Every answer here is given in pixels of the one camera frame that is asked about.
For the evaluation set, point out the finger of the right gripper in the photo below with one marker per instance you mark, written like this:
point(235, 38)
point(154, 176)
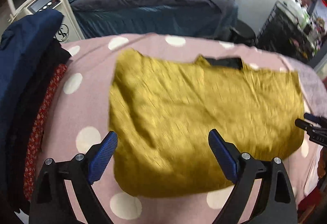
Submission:
point(316, 134)
point(315, 119)

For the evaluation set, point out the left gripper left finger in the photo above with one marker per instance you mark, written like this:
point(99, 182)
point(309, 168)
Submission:
point(50, 201)

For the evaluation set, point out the gold satin jacket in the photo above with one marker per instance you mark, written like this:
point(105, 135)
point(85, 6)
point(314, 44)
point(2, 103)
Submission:
point(163, 111)

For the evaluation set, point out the mauve knitted blanket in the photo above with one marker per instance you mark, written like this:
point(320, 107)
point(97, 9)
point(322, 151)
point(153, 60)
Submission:
point(312, 87)

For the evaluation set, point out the red floral folded garment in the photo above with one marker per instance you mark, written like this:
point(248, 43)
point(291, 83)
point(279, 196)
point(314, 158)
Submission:
point(36, 136)

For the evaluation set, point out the black storage shelf rack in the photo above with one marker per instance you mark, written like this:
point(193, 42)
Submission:
point(281, 33)

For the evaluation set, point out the black round stool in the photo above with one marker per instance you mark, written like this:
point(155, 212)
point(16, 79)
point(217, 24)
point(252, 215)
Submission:
point(242, 33)

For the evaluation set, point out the black folded garment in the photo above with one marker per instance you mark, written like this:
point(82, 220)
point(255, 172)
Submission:
point(25, 113)

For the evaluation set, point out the navy blue folded garment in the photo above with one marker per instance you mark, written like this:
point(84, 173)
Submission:
point(22, 45)

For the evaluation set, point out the grey blue covered bed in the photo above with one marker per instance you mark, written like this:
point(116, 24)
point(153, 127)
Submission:
point(190, 18)

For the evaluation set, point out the white machine cabinet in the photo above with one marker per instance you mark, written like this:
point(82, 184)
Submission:
point(56, 13)

